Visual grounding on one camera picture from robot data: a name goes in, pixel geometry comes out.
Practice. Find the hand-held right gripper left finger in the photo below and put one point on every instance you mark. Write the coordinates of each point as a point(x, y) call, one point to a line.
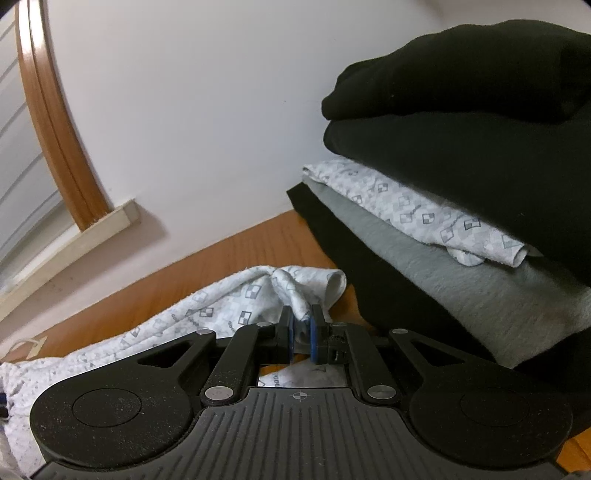
point(291, 339)

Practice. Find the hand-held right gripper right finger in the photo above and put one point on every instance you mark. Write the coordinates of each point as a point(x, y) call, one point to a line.
point(314, 339)

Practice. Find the white patterned garment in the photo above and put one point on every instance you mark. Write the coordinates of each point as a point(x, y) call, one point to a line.
point(207, 309)
point(415, 212)

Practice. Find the grey folded garment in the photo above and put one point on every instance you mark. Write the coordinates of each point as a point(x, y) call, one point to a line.
point(461, 277)

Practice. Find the folded white patterned garment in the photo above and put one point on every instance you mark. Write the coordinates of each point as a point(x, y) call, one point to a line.
point(415, 212)

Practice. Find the beige window sill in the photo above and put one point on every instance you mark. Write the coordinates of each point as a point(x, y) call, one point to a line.
point(60, 258)

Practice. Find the beige floor plate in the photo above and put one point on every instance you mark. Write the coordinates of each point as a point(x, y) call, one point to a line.
point(27, 348)

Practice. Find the grey window blind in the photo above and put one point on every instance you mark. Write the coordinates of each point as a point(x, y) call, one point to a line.
point(23, 161)

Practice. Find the wooden window frame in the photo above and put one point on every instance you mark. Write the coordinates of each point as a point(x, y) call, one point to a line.
point(60, 138)

